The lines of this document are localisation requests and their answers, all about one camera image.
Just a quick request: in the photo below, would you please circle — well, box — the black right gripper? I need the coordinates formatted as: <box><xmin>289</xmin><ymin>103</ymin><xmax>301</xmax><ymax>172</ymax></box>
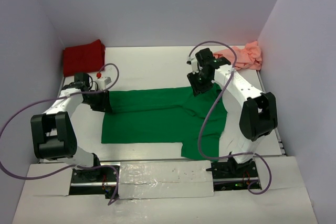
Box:
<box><xmin>187</xmin><ymin>68</ymin><xmax>214</xmax><ymax>97</ymax></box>

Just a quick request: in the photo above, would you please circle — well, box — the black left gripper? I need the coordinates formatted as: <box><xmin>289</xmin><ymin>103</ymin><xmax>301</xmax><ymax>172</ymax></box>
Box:
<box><xmin>83</xmin><ymin>89</ymin><xmax>113</xmax><ymax>113</ymax></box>

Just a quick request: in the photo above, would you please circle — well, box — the green t-shirt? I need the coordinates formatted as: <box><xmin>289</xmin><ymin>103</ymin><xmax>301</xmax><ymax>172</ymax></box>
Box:
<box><xmin>101</xmin><ymin>85</ymin><xmax>227</xmax><ymax>160</ymax></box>

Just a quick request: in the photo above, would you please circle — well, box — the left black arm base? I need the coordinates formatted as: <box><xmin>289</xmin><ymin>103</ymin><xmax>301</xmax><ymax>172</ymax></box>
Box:
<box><xmin>69</xmin><ymin>165</ymin><xmax>119</xmax><ymax>199</ymax></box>

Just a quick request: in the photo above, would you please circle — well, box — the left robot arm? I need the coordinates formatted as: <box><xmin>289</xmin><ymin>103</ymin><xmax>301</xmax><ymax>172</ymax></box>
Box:
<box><xmin>30</xmin><ymin>73</ymin><xmax>112</xmax><ymax>181</ymax></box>

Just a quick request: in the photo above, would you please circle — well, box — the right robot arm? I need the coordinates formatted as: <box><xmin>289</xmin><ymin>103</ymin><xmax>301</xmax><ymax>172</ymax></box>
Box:
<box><xmin>187</xmin><ymin>48</ymin><xmax>278</xmax><ymax>177</ymax></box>

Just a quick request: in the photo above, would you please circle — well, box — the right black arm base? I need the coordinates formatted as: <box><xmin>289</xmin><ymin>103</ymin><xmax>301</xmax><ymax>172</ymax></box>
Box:
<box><xmin>206</xmin><ymin>161</ymin><xmax>261</xmax><ymax>191</ymax></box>

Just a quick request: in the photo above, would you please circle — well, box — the red folded t-shirt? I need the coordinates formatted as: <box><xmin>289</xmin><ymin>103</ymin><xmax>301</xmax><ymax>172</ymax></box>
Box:
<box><xmin>62</xmin><ymin>39</ymin><xmax>105</xmax><ymax>77</ymax></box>

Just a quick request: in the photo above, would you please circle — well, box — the pink crumpled t-shirt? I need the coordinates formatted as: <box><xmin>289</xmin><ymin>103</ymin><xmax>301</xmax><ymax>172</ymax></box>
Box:
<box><xmin>214</xmin><ymin>41</ymin><xmax>263</xmax><ymax>71</ymax></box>

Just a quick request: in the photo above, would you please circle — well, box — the silver taped cover plate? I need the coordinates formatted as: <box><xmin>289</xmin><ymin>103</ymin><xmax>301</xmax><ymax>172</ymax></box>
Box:
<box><xmin>118</xmin><ymin>161</ymin><xmax>214</xmax><ymax>199</ymax></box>

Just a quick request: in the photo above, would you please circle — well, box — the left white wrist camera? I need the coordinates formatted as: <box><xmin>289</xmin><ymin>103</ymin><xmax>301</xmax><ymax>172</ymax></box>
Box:
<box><xmin>95</xmin><ymin>72</ymin><xmax>112</xmax><ymax>91</ymax></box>

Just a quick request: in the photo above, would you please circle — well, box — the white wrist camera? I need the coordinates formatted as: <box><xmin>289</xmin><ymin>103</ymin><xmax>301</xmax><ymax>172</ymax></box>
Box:
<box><xmin>187</xmin><ymin>56</ymin><xmax>199</xmax><ymax>73</ymax></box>
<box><xmin>95</xmin><ymin>72</ymin><xmax>112</xmax><ymax>91</ymax></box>

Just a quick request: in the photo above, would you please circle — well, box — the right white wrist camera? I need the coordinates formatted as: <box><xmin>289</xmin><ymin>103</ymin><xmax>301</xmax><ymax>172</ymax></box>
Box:
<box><xmin>187</xmin><ymin>56</ymin><xmax>199</xmax><ymax>73</ymax></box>

